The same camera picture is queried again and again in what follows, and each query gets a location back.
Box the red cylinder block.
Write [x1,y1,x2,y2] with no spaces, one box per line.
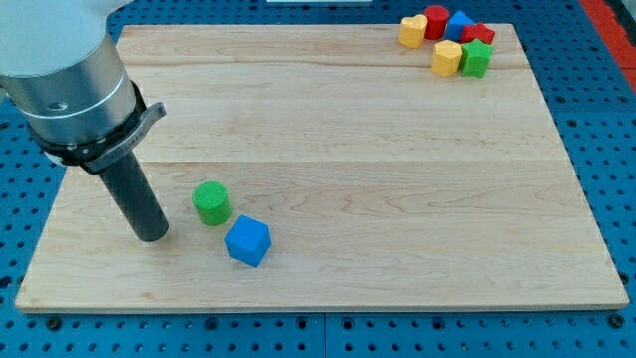
[422,5,450,40]

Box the yellow heart block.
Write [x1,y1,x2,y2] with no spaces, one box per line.
[397,14,428,49]

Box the wooden board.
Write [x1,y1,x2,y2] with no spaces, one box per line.
[15,24,629,313]

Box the green star block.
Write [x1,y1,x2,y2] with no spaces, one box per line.
[459,39,494,79]

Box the yellow hexagon block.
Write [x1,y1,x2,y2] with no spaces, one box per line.
[430,40,463,78]

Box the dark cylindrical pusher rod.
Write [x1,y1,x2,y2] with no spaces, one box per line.
[99,153,169,243]

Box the red star block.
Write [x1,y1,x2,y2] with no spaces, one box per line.
[459,22,496,45]

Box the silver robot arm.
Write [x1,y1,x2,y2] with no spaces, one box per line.
[1,0,169,242]

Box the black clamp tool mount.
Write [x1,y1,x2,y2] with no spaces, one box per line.
[29,82,167,175]

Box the blue triangle block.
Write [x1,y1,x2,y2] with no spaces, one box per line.
[443,10,475,42]

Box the green cylinder block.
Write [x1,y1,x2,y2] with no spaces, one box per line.
[192,181,233,226]

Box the blue cube block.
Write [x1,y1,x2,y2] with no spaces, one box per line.
[225,215,271,268]

